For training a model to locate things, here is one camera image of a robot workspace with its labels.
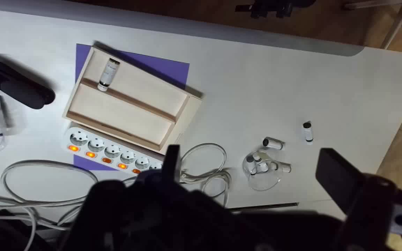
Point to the clear plastic cup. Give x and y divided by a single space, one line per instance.
262 181

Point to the white power strip orange switches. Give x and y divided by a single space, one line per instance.
112 151

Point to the thin black strip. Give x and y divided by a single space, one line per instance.
262 205

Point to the purple paper sheet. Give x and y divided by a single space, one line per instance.
164 67

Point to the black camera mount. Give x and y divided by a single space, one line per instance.
271 6

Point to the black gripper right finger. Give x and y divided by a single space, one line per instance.
341 178

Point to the black backpack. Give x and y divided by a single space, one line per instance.
188 223

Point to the light wooden tray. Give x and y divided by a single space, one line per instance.
132 109

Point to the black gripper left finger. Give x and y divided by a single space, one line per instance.
101 213

